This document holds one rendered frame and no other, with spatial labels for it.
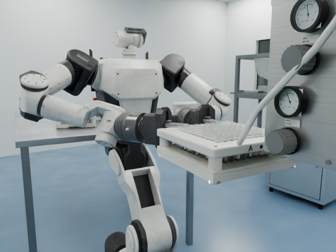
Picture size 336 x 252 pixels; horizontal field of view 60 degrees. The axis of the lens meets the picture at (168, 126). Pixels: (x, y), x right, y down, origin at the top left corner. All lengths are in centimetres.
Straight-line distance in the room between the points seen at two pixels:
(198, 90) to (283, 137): 94
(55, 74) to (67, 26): 422
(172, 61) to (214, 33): 576
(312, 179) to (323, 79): 267
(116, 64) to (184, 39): 532
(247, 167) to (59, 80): 71
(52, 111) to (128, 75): 37
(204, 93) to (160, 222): 56
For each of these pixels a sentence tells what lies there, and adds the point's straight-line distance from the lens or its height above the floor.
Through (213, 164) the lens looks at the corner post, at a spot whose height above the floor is 103.
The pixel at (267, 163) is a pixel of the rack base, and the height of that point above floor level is 101.
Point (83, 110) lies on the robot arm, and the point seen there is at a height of 110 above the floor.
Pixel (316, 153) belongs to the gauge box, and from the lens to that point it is 37.
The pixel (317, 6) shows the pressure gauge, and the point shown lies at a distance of 36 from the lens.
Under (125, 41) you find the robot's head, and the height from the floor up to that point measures 134.
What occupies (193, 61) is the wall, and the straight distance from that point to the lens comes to 659.
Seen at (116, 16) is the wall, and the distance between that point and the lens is 564.
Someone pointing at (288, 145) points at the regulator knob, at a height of 112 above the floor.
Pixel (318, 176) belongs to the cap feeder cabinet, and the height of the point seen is 31.
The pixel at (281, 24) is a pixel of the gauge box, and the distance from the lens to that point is 40.
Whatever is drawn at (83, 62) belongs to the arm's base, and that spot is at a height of 125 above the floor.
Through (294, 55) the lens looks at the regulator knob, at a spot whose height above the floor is 122.
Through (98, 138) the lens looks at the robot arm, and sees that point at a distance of 88.
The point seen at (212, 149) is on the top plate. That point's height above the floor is 106.
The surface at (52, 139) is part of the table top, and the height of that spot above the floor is 87.
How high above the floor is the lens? 120
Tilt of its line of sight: 10 degrees down
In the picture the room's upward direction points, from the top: straight up
